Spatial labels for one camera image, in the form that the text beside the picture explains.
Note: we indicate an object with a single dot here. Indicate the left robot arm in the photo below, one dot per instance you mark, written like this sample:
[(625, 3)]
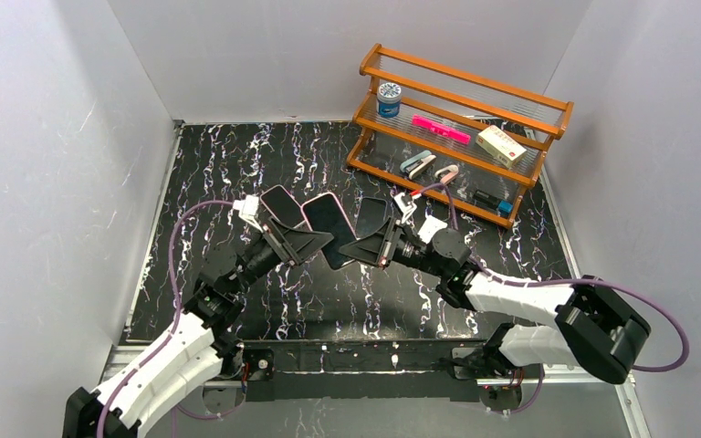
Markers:
[(194, 350)]

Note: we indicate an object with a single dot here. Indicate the white rectangular box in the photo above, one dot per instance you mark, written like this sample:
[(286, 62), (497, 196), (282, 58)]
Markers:
[(430, 227)]

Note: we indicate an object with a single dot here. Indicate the pink stapler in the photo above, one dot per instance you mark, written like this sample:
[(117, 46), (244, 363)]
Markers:
[(447, 174)]

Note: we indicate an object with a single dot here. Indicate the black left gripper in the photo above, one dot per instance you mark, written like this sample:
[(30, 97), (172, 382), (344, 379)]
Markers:
[(274, 243)]

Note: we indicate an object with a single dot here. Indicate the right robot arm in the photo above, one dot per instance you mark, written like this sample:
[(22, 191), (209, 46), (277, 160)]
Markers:
[(577, 322)]

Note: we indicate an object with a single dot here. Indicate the pink highlighter pen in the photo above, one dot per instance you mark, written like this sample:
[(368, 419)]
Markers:
[(441, 129)]

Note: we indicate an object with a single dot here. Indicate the teal and white stapler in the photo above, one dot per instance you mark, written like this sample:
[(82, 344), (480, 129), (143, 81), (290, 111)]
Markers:
[(417, 164)]

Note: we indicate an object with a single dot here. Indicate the orange wooden shelf rack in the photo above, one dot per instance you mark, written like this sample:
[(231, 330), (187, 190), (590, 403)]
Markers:
[(466, 102)]

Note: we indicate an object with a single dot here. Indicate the blue lidded jar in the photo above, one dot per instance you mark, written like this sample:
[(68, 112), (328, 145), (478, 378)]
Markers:
[(389, 96)]

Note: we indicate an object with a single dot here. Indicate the white red carton box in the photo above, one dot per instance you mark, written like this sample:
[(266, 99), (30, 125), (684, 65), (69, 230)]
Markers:
[(500, 146)]

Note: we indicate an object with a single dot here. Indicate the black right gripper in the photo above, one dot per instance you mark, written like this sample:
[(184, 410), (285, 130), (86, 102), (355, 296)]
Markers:
[(391, 243)]

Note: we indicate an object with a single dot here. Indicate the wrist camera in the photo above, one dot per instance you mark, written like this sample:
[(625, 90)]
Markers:
[(247, 210), (406, 206)]

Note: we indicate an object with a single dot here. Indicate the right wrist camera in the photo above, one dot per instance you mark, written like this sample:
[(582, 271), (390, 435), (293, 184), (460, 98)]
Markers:
[(406, 206)]

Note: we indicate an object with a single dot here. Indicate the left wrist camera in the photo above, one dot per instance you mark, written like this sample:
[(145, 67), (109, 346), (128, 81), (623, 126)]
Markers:
[(247, 210)]

